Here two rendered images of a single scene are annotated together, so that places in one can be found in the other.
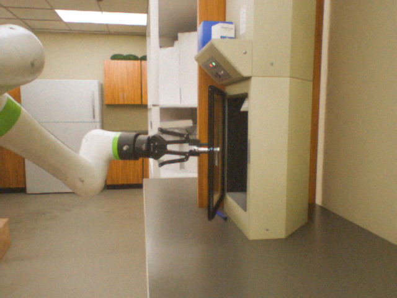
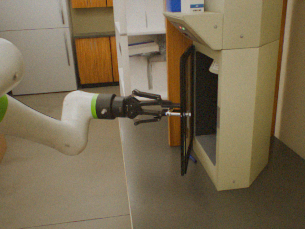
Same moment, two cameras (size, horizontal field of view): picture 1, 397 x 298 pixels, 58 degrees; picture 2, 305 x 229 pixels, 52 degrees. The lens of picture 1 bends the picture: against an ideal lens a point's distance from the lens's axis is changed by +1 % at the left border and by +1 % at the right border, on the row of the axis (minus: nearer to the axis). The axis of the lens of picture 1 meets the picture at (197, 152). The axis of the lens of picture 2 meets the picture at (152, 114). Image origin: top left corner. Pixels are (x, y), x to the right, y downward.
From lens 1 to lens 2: 0.26 m
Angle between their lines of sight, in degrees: 14
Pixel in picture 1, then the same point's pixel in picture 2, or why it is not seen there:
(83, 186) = (69, 150)
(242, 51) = (213, 25)
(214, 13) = not seen: outside the picture
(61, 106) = (32, 13)
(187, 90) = (152, 15)
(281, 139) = (249, 106)
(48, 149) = (35, 128)
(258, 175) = (227, 138)
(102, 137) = (81, 101)
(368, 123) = not seen: outside the picture
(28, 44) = (8, 60)
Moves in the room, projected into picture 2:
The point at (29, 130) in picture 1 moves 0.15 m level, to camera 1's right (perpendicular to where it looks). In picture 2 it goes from (17, 117) to (71, 115)
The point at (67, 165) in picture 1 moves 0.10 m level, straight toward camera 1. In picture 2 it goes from (54, 136) to (56, 150)
